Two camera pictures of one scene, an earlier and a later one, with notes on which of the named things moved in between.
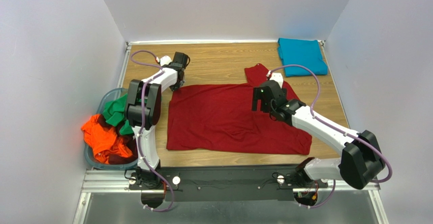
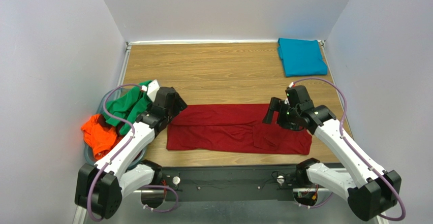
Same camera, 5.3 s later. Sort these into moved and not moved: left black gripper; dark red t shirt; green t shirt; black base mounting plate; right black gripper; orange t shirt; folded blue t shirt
Moved: right black gripper; left black gripper; dark red t shirt
Not moved: green t shirt; orange t shirt; black base mounting plate; folded blue t shirt
